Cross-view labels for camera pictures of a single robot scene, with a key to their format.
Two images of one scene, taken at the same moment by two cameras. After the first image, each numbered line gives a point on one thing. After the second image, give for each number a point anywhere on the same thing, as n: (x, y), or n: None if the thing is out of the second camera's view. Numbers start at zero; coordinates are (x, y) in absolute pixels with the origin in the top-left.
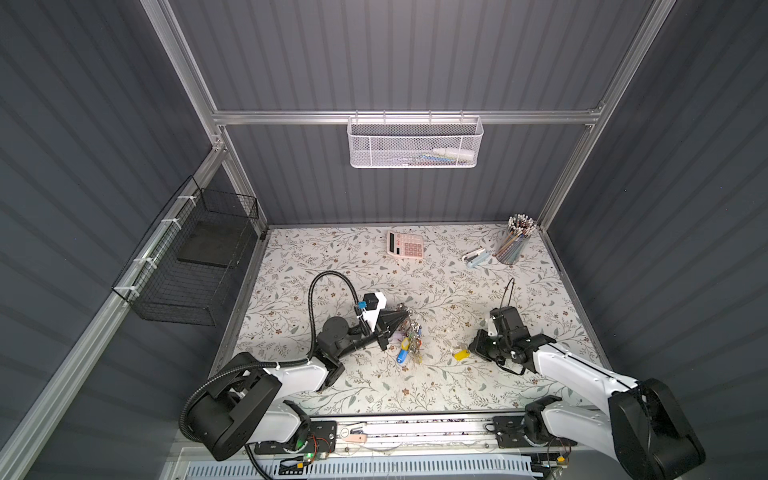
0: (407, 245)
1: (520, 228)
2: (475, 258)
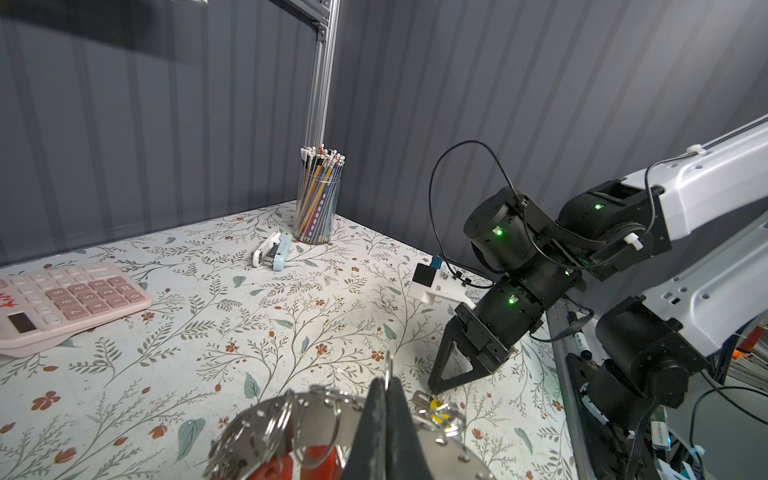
0: (38, 308)
1: (318, 195)
2: (273, 249)
